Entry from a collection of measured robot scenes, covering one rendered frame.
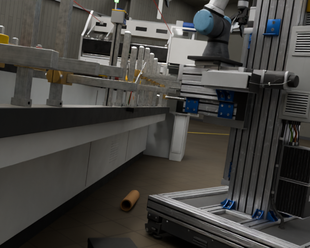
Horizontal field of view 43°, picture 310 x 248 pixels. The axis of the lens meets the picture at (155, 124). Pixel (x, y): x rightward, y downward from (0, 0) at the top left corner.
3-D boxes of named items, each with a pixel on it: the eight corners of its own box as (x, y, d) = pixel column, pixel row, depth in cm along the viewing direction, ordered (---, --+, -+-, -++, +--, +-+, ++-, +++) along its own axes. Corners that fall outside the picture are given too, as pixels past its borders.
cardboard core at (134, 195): (140, 190, 291) (132, 200, 261) (139, 201, 291) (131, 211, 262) (130, 189, 292) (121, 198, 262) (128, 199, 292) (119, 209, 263)
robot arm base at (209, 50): (234, 62, 216) (236, 44, 215) (218, 57, 205) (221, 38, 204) (211, 61, 226) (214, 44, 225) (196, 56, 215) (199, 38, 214)
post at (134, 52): (128, 117, 267) (138, 47, 264) (127, 117, 263) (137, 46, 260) (123, 116, 267) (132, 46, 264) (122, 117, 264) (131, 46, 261)
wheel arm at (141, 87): (167, 95, 241) (168, 88, 241) (166, 95, 238) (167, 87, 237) (99, 85, 247) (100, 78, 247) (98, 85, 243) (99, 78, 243)
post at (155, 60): (151, 109, 365) (158, 58, 362) (150, 109, 362) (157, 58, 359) (147, 108, 366) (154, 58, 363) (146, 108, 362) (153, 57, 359)
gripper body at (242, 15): (243, 23, 277) (245, 6, 276) (232, 23, 282) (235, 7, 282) (248, 25, 282) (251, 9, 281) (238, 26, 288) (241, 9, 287)
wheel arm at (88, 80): (136, 94, 142) (138, 82, 142) (134, 93, 139) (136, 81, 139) (25, 78, 148) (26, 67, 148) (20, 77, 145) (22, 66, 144)
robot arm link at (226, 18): (232, 44, 216) (236, 19, 215) (221, 39, 205) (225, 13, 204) (213, 43, 223) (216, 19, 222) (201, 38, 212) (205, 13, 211)
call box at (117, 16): (125, 27, 214) (127, 13, 214) (122, 24, 207) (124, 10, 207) (113, 25, 215) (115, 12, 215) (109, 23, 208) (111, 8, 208)
